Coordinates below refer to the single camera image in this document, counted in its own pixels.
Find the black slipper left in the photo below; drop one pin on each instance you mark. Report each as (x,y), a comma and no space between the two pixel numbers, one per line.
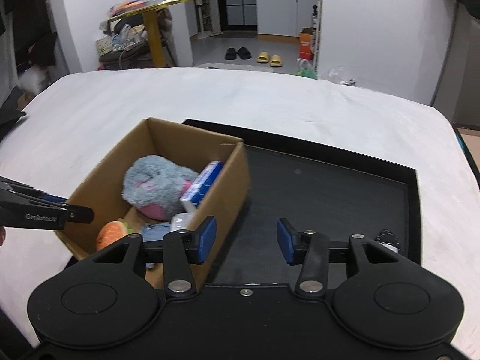
(231,54)

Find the small black object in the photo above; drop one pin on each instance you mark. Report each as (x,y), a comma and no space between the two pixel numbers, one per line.
(389,240)

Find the black shallow tray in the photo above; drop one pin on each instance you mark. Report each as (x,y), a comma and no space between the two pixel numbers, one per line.
(319,187)

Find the white small pouch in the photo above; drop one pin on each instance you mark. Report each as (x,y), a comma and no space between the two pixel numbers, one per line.
(180,222)

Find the blue denim fabric patch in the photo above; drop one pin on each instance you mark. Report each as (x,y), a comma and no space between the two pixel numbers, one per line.
(153,232)

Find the blue tissue pack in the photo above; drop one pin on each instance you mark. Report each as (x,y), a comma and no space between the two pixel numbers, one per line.
(194,195)

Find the yellow round side table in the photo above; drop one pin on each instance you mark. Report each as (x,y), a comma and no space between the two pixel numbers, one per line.
(148,12)

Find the clear plastic bag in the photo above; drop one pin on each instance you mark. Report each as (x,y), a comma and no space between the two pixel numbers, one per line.
(340,76)

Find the white kitchen cabinet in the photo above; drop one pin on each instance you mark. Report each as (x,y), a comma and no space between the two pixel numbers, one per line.
(284,18)

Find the grey-blue plush toy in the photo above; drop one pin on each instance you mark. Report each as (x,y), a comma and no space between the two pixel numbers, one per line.
(154,185)

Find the orange cardboard box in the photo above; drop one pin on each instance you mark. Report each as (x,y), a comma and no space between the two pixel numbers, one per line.
(306,38)

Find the yellow slipper left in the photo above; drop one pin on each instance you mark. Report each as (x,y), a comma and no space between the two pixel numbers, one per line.
(263,57)

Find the person left hand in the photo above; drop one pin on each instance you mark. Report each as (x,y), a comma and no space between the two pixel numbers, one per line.
(2,235)

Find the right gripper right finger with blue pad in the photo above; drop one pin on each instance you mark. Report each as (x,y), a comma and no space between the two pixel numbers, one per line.
(310,250)

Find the green plastic bag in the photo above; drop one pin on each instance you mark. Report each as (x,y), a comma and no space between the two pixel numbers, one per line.
(306,69)

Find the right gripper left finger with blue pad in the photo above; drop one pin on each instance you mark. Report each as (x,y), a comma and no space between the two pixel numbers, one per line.
(180,251)

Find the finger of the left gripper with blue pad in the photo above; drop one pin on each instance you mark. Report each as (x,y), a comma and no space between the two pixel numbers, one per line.
(30,191)
(23,211)

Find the brown cardboard box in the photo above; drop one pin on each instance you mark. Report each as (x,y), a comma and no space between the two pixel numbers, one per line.
(184,145)

